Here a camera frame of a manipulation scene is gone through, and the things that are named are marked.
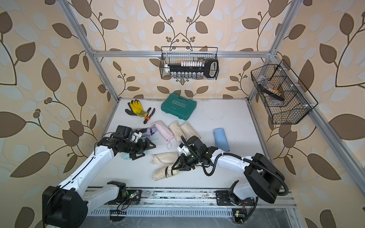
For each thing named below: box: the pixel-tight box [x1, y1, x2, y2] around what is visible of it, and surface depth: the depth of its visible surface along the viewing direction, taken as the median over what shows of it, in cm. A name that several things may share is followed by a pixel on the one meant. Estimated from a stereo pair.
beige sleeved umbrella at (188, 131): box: [179, 122, 202, 141], surface depth 100 cm
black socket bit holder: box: [164, 58, 219, 79], surface depth 86 cm
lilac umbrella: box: [141, 126, 157, 138], surface depth 98 cm
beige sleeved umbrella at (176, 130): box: [168, 120, 184, 143], surface depth 99 cm
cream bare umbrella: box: [152, 164, 180, 181], surface depth 76 cm
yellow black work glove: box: [124, 99, 148, 118], surface depth 114 cm
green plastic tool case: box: [160, 92, 197, 121], surface depth 114 cm
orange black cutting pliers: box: [143, 107, 156, 124], surface depth 110 cm
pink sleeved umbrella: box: [151, 120, 175, 142], surface depth 98 cm
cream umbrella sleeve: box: [151, 152, 179, 166], surface depth 87 cm
